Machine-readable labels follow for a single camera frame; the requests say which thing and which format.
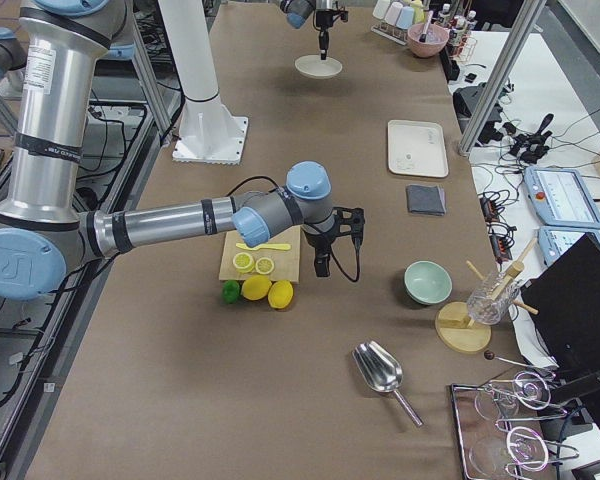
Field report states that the yellow plastic knife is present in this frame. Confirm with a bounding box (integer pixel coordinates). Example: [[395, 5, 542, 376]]
[[235, 242, 291, 251]]

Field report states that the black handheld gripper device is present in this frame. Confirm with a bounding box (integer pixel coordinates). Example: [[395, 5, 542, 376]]
[[508, 113, 554, 165]]

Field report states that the blue teach pendant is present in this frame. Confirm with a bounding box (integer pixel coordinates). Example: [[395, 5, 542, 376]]
[[523, 166, 600, 230], [537, 226, 600, 267]]

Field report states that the clear glass cup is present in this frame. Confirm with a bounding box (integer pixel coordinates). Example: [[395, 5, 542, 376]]
[[467, 271, 520, 325]]

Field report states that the steel scoop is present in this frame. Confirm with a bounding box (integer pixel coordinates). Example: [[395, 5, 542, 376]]
[[352, 340, 424, 428]]

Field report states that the mint green bowl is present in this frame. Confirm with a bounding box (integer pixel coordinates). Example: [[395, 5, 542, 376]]
[[404, 261, 453, 305]]

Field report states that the wooden cup tree stand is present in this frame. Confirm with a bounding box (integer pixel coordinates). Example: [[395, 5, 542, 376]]
[[435, 238, 539, 354]]

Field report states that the lemon slice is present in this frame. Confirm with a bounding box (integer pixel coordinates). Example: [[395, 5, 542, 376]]
[[254, 257, 275, 275], [232, 251, 255, 274]]

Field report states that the beige round plate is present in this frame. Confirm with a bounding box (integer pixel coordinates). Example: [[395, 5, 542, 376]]
[[294, 55, 343, 80]]

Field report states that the light blue cup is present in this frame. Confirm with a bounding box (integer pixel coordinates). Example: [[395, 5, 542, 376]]
[[396, 5, 414, 30]]

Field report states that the green lime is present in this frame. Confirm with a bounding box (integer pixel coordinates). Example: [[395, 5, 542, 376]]
[[222, 280, 241, 304]]

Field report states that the grey folded cloth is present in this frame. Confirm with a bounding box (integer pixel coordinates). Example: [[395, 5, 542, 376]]
[[406, 184, 446, 216]]

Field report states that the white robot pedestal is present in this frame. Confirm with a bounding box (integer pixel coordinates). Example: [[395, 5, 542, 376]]
[[159, 0, 249, 165]]

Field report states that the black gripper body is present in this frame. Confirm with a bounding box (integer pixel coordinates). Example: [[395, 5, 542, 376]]
[[302, 207, 365, 256], [314, 0, 349, 29]]

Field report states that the whole yellow lemon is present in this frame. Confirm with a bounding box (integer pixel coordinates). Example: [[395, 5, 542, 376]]
[[267, 280, 294, 309], [241, 275, 272, 301]]

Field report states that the black framed tray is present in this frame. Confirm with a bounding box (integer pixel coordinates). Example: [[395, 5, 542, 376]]
[[449, 372, 580, 479]]

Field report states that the black monitor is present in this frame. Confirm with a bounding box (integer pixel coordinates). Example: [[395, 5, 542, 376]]
[[522, 233, 600, 376]]

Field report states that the pink bowl with ice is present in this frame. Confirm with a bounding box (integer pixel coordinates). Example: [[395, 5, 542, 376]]
[[407, 23, 449, 58]]

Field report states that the aluminium frame post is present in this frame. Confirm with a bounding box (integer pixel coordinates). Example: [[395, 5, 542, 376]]
[[458, 0, 546, 158]]

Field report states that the white cup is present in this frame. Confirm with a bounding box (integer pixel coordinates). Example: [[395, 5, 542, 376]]
[[372, 0, 391, 20]]

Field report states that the cream rabbit tray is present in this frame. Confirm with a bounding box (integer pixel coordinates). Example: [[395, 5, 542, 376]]
[[387, 120, 449, 178]]

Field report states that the wooden cutting board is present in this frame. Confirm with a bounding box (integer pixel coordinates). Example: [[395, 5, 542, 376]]
[[218, 226, 301, 283]]

